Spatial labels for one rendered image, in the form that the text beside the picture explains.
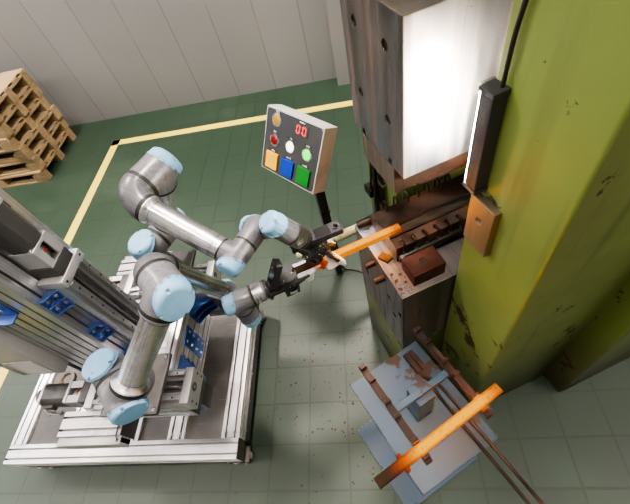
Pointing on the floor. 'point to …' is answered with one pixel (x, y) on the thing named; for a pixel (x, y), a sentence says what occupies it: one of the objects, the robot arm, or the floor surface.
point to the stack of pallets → (18, 130)
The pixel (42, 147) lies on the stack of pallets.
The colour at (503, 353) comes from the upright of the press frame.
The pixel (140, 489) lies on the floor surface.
